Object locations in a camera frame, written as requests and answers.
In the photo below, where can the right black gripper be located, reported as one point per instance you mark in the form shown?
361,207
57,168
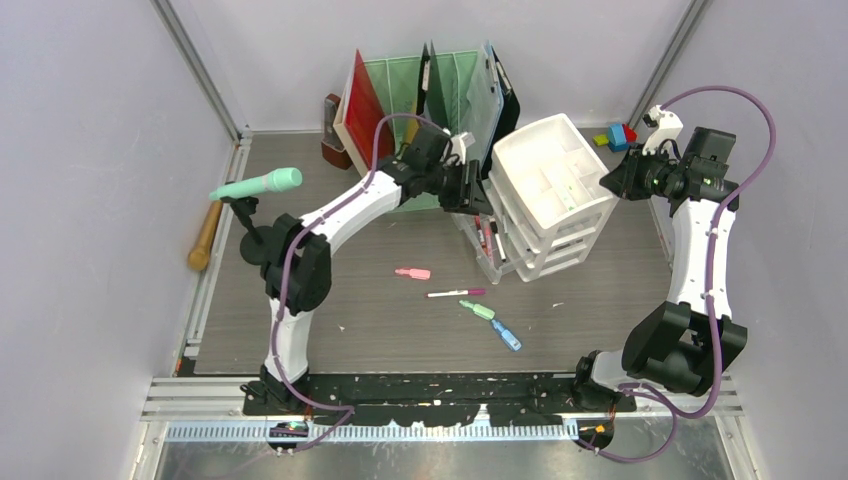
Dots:
622,179

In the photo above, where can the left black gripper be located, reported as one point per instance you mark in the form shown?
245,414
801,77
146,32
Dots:
478,201

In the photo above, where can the red black pen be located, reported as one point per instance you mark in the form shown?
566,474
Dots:
480,234

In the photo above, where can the clear plastic drawer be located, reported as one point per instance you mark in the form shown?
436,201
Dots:
465,224

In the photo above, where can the white drawer organizer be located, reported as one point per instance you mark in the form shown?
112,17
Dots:
552,207

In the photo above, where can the purple marker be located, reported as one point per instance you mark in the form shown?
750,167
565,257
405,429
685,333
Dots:
456,293

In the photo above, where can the black clipboard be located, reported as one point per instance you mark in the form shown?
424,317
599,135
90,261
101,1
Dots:
509,115

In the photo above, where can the yellow book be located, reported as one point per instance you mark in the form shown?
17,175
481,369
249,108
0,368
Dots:
411,129

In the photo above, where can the black book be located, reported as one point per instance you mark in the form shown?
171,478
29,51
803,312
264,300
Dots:
431,99

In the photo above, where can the pink pen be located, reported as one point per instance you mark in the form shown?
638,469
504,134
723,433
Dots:
491,245

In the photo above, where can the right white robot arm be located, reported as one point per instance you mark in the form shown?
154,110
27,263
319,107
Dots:
690,338

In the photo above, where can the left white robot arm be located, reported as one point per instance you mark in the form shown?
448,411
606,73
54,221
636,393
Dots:
297,270

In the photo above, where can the colourful toy blocks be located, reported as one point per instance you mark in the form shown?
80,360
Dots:
618,137

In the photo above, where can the pink highlighter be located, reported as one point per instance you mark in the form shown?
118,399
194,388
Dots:
414,273

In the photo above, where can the green highlighter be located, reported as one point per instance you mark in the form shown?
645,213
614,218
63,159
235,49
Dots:
478,310

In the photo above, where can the green file organizer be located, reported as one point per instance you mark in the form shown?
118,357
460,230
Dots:
396,82

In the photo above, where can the red notebook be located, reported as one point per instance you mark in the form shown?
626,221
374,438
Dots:
358,116

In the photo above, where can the brown round object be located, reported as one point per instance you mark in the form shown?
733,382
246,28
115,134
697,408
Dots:
332,149

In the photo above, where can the mint green microphone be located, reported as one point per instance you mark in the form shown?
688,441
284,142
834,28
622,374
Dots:
275,181

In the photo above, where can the black microphone stand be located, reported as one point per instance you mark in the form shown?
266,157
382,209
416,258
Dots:
252,246

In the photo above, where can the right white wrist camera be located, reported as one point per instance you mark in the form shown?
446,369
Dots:
665,127

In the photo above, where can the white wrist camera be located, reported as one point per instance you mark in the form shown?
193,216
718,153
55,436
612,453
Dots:
665,127
459,144

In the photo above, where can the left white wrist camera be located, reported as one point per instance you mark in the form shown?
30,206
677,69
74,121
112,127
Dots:
459,144

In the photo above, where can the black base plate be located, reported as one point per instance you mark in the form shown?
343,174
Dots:
435,400

